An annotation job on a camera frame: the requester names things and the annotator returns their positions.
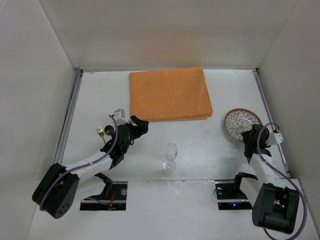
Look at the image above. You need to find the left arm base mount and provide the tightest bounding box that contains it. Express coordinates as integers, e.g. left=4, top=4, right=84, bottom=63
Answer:
left=79, top=173, right=128, bottom=211

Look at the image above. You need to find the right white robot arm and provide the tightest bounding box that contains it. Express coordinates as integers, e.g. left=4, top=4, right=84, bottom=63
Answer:
left=239, top=124, right=300, bottom=235

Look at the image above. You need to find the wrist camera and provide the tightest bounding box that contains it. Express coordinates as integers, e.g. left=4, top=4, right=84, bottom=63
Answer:
left=112, top=108, right=127, bottom=125
left=266, top=130, right=284, bottom=146

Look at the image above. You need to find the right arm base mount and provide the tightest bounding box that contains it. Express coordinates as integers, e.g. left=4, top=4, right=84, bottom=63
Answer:
left=213, top=172, right=257, bottom=211

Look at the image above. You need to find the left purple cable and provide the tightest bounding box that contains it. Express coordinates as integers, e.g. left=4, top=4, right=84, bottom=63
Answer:
left=39, top=114, right=119, bottom=211

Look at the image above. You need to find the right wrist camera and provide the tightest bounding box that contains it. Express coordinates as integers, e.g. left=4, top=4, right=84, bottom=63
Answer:
left=266, top=130, right=284, bottom=146

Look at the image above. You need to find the floral patterned ceramic plate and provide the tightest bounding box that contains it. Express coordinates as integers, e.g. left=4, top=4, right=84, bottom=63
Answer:
left=224, top=108, right=263, bottom=142

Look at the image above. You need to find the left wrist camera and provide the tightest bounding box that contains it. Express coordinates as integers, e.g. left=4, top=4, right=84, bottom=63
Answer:
left=112, top=108, right=127, bottom=125

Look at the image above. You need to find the orange cloth placemat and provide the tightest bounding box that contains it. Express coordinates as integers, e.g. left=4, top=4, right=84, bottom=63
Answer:
left=129, top=67, right=213, bottom=122

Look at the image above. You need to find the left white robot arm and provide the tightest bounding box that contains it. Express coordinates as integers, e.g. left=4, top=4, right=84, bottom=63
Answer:
left=31, top=112, right=149, bottom=219

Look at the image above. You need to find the clear wine glass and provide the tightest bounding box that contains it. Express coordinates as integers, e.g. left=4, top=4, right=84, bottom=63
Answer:
left=162, top=143, right=178, bottom=172

